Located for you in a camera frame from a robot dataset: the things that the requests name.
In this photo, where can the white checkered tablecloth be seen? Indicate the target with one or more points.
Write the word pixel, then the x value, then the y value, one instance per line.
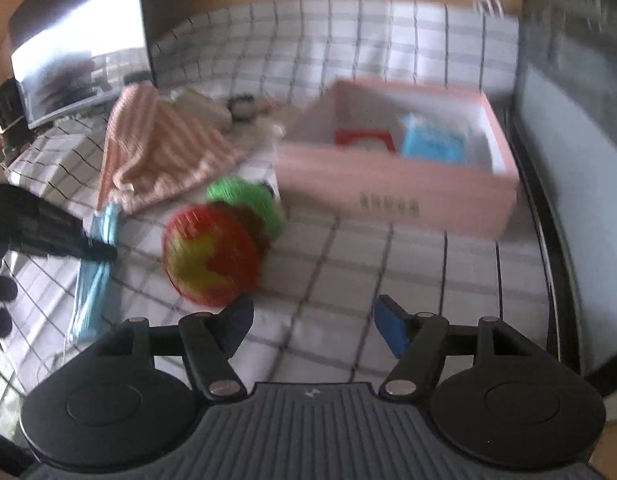
pixel 313 315

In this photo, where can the pink cardboard box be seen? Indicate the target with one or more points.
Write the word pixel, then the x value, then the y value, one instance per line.
pixel 474 200

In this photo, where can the blue tissue pack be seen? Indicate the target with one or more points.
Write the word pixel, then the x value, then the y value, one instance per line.
pixel 427 139

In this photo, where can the pink striped fluffy towel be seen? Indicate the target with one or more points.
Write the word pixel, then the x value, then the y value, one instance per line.
pixel 155 150

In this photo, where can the red white packet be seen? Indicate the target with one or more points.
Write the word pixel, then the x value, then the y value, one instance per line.
pixel 366 139

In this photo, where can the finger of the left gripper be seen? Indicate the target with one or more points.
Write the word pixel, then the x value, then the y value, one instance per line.
pixel 88 249

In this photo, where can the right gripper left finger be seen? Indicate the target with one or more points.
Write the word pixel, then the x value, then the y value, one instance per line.
pixel 209 342

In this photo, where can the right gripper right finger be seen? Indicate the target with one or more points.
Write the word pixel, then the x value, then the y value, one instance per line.
pixel 417 342

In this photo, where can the black monitor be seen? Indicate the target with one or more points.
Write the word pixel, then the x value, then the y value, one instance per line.
pixel 85 59

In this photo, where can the blue face mask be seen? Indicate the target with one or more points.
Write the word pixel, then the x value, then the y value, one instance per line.
pixel 93 279

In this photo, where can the black framed display panel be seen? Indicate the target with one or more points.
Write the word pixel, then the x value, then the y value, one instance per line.
pixel 566 113

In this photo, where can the red strawberry plush toy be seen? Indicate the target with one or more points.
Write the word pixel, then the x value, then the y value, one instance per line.
pixel 212 252

